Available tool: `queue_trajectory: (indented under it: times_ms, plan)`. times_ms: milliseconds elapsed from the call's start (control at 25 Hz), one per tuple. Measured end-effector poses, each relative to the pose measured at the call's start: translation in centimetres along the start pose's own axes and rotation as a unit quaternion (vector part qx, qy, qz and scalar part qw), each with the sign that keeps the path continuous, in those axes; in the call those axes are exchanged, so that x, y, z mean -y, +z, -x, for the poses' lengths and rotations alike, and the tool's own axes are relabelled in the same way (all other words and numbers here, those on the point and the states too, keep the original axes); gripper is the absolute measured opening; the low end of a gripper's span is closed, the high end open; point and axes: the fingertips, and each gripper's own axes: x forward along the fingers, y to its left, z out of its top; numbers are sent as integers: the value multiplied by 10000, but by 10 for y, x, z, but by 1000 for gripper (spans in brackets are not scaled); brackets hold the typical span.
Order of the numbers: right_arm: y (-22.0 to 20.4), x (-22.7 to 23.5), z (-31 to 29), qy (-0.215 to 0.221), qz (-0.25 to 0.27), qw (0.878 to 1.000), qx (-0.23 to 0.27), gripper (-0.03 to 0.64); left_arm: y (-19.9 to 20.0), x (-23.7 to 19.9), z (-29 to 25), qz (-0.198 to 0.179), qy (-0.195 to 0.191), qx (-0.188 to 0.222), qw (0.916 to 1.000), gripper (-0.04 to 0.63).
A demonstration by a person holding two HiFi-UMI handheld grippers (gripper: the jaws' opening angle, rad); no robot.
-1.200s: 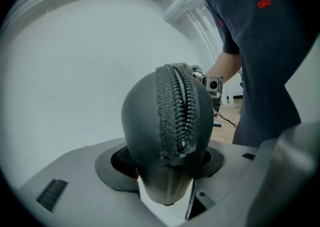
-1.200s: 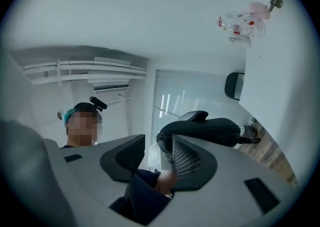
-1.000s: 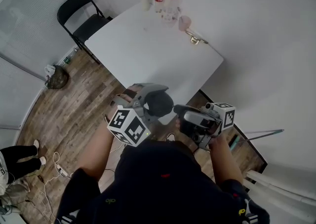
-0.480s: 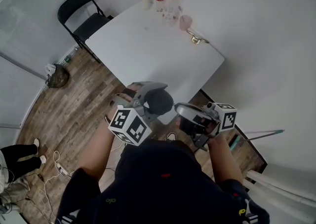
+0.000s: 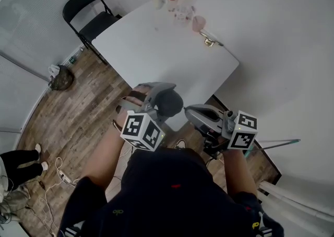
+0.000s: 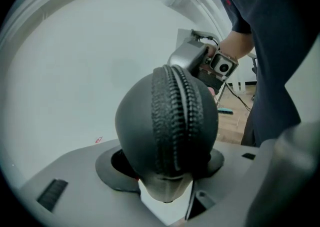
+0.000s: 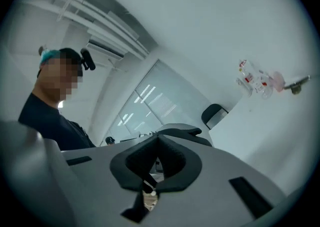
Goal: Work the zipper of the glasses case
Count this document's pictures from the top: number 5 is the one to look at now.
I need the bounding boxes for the pink cup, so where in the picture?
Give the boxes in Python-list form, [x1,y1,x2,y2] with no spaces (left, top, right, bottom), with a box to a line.
[192,15,207,32]

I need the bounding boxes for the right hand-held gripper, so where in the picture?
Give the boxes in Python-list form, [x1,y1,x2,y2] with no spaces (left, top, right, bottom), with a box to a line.
[183,103,259,159]

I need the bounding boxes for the person's left hand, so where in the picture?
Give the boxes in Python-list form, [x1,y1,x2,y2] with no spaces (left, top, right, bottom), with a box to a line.
[121,84,152,109]

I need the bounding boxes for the green broom with metal handle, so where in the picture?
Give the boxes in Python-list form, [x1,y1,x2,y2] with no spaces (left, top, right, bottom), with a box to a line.
[244,138,302,159]

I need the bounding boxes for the person's left forearm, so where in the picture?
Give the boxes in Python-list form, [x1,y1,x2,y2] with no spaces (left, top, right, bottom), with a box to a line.
[78,112,132,198]

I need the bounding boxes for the black glasses case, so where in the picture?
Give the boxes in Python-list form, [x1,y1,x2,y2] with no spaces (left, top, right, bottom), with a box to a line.
[156,90,184,117]

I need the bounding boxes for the person's right forearm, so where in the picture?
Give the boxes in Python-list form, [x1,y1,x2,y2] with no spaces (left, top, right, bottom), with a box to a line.
[223,148,259,198]

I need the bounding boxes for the black folding chair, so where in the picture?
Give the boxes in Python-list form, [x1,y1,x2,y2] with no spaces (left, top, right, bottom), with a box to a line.
[62,0,122,65]

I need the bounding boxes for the white floor cable bundle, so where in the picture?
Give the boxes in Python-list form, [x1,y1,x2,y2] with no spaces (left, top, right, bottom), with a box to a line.
[39,156,82,237]

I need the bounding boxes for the small clear jar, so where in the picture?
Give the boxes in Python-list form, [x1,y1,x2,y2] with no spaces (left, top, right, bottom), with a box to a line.
[174,11,194,27]

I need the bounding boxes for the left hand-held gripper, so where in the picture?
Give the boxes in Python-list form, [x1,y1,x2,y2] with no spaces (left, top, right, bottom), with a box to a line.
[120,81,177,152]

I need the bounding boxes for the white pipes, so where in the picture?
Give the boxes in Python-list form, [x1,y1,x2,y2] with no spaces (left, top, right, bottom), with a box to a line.
[258,180,334,219]

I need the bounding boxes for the gold metal clip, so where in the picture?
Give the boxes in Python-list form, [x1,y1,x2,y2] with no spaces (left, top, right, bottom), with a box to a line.
[199,30,225,48]

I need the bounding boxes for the clear container with red rim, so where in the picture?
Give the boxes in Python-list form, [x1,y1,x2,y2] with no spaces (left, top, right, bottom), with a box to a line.
[180,0,197,14]

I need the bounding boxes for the dark rubbish bag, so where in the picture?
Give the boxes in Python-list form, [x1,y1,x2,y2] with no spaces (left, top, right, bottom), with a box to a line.
[49,65,75,91]

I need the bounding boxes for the person's black clothing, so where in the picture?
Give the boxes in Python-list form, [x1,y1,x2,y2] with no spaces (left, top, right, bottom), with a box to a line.
[58,147,285,237]

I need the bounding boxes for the olive cloth bundle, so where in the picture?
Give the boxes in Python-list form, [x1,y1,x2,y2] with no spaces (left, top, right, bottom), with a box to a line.
[0,186,31,225]

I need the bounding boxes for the white power strip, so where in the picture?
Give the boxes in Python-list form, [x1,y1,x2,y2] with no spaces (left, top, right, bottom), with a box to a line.
[58,170,72,183]

